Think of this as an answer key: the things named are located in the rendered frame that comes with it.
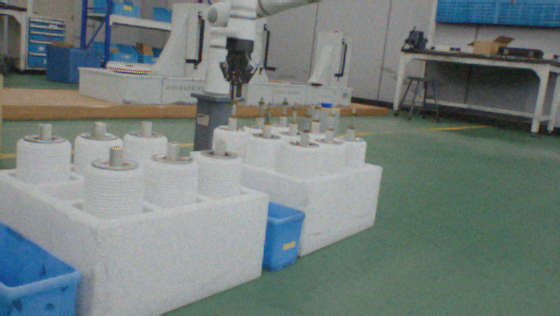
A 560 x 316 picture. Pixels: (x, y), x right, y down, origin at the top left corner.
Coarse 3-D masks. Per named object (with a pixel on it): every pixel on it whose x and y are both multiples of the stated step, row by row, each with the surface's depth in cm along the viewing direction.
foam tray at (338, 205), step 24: (360, 168) 144; (264, 192) 127; (288, 192) 123; (312, 192) 120; (336, 192) 130; (360, 192) 141; (312, 216) 123; (336, 216) 133; (360, 216) 144; (312, 240) 125; (336, 240) 135
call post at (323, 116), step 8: (312, 112) 170; (320, 112) 168; (328, 112) 166; (336, 112) 170; (312, 120) 170; (320, 120) 168; (328, 120) 167; (336, 120) 171; (320, 128) 169; (336, 128) 172; (336, 136) 173
